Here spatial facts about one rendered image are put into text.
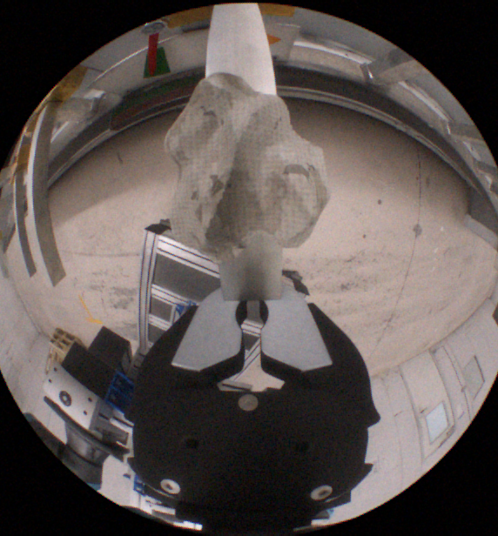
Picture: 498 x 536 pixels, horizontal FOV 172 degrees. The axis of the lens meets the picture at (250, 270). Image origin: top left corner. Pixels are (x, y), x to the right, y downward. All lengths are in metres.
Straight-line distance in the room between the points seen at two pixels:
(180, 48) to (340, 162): 0.94
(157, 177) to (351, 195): 1.05
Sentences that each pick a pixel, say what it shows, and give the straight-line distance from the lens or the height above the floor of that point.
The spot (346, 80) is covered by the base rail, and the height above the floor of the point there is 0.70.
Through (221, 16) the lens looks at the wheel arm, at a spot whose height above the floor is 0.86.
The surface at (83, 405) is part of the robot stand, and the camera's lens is 0.41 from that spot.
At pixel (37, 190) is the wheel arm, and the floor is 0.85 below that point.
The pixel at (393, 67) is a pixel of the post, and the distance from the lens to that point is 0.32.
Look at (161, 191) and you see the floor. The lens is 1.07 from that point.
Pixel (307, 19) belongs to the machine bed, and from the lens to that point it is 0.50.
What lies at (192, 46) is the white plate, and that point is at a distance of 0.27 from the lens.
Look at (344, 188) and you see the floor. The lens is 1.05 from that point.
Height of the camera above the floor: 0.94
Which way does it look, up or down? 61 degrees down
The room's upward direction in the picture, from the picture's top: 177 degrees counter-clockwise
